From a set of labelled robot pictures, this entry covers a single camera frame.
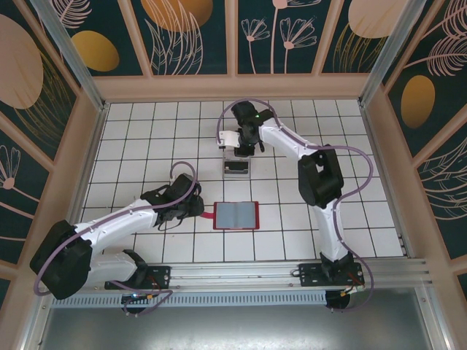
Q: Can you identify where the grey metal sheet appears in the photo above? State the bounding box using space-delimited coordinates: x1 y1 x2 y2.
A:
20 286 452 350

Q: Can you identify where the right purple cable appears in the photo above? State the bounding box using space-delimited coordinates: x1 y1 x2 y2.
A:
217 98 375 314

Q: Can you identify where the clear plastic box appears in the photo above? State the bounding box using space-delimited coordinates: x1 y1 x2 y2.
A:
221 155 252 179

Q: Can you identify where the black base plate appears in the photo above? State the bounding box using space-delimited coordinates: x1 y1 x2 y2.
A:
104 265 172 291
298 262 366 287

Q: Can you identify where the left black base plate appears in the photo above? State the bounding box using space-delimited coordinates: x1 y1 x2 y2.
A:
104 265 172 291

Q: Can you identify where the aluminium front rail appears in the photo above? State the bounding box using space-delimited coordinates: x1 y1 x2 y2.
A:
34 257 435 292

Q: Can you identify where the purple cable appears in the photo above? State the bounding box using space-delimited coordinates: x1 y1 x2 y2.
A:
217 98 375 314
33 162 200 316

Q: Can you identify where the aluminium corner post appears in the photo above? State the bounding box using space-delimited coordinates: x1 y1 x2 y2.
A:
357 0 428 107
30 0 109 112

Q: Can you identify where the slotted grey cable duct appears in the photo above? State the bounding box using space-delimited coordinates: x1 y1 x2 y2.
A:
49 291 328 308

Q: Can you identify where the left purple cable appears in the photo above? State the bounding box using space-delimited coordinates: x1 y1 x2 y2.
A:
33 162 200 316

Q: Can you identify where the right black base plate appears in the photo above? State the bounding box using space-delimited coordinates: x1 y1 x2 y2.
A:
298 262 366 287

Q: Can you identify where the aluminium side rail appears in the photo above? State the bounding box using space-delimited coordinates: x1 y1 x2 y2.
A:
358 103 416 258
58 103 110 264

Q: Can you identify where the red card holder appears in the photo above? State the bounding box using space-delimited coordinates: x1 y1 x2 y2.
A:
201 201 261 231

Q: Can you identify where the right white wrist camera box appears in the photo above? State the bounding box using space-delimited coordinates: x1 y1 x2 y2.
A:
217 130 241 149

